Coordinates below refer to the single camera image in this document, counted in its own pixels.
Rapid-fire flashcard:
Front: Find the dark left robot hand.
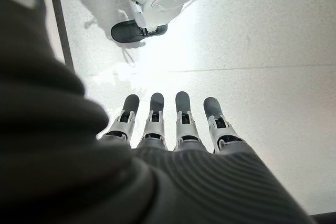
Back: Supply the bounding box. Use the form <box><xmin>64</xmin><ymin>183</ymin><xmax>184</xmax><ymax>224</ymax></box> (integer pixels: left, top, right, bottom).
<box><xmin>0</xmin><ymin>0</ymin><xmax>313</xmax><ymax>224</ymax></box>

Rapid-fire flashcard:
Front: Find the dark cabinet plinth strip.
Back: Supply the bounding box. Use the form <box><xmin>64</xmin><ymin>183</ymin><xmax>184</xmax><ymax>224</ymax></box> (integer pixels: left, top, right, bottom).
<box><xmin>47</xmin><ymin>0</ymin><xmax>76</xmax><ymax>74</ymax></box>

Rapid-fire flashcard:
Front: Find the dark robot left foot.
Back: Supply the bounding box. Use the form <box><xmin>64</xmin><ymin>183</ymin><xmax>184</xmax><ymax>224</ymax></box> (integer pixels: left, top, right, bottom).
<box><xmin>110</xmin><ymin>19</ymin><xmax>168</xmax><ymax>43</ymax></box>

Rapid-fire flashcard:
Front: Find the white robot left leg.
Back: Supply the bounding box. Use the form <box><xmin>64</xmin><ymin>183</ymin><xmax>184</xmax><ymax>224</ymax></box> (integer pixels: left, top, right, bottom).
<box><xmin>96</xmin><ymin>0</ymin><xmax>202</xmax><ymax>29</ymax></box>

